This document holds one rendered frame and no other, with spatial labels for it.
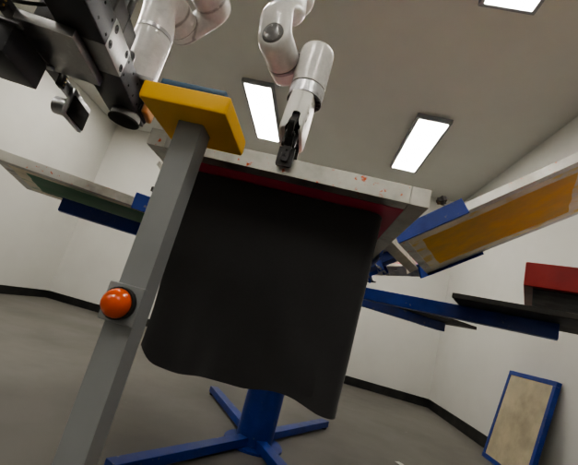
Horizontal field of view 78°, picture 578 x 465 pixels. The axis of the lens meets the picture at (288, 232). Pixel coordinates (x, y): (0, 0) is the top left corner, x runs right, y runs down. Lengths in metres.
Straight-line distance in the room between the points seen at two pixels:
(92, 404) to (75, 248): 6.07
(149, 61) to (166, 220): 0.60
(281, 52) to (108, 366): 0.65
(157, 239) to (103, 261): 5.78
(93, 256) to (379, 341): 4.52
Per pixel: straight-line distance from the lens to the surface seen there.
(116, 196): 1.62
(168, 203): 0.54
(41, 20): 0.82
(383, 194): 0.72
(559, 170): 1.66
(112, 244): 6.30
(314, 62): 0.84
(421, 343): 5.65
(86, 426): 0.56
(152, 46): 1.07
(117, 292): 0.50
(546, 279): 1.58
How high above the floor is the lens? 0.69
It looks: 13 degrees up
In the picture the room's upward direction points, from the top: 15 degrees clockwise
